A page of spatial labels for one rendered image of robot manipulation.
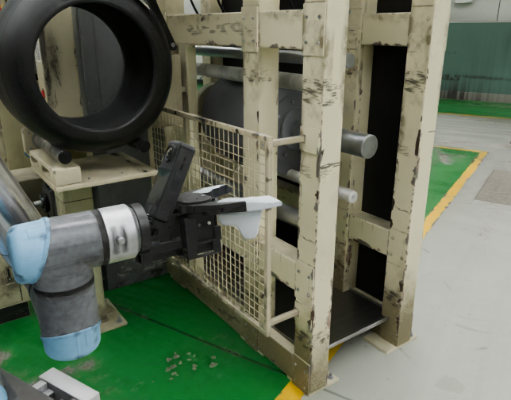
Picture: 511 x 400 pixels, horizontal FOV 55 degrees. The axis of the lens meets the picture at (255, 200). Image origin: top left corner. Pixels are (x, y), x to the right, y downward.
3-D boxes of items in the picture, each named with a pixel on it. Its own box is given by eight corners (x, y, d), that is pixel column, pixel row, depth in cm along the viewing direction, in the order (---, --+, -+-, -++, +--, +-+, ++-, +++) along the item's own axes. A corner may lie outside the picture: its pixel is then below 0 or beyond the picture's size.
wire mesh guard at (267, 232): (155, 248, 238) (144, 101, 215) (159, 246, 239) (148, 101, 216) (266, 337, 169) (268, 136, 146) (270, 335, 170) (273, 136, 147)
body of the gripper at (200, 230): (203, 240, 78) (129, 257, 72) (198, 186, 76) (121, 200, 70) (226, 251, 71) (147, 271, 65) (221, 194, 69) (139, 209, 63)
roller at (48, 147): (34, 145, 189) (32, 134, 187) (47, 144, 191) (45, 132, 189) (59, 165, 162) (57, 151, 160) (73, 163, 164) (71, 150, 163)
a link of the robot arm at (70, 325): (89, 315, 76) (81, 250, 72) (110, 354, 67) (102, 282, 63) (34, 331, 72) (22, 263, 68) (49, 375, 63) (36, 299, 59)
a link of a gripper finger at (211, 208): (248, 207, 72) (190, 210, 72) (247, 196, 71) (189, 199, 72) (245, 216, 67) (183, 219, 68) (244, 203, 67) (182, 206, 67)
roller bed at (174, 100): (134, 121, 225) (128, 53, 215) (164, 117, 233) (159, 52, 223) (152, 128, 210) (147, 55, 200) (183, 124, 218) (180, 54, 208)
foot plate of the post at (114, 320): (52, 317, 235) (51, 309, 234) (107, 299, 249) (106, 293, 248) (69, 344, 214) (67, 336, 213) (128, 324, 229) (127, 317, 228)
